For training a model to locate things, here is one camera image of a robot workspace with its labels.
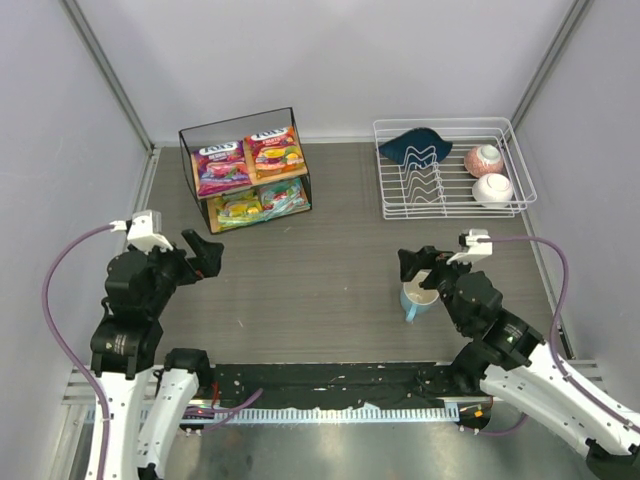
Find green Fox's spring tea bag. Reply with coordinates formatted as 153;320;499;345
213;189;264;231

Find teal Fox's blossom candy bag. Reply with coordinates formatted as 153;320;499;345
258;178;310;220

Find purple Fox's berries candy bag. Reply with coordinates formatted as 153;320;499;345
192;141;251;197

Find orange Fox's fruits candy bag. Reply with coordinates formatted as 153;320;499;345
245;126;305;178

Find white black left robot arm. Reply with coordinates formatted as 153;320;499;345
85;229;224;479

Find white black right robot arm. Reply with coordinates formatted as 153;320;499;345
398;246;639;479

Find light blue mug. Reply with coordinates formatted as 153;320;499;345
400;270;439;323

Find white bowl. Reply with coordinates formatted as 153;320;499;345
472;173;514;209

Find dark blue plate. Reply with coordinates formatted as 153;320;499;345
378;127;453;168

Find pink patterned bowl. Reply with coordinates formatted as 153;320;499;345
464;144;504;178

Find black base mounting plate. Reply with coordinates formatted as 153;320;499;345
197;362;485;410

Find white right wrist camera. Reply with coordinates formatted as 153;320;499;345
447;229;493;265

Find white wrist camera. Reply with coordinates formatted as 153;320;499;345
109;209;174;254
447;229;493;265

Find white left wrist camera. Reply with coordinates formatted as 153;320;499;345
109;209;174;254

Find black wire wooden shelf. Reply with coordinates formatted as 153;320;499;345
178;107;312;234

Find white wire dish rack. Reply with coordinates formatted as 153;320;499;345
373;117;537;220

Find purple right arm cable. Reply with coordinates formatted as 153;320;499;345
469;234;640;436

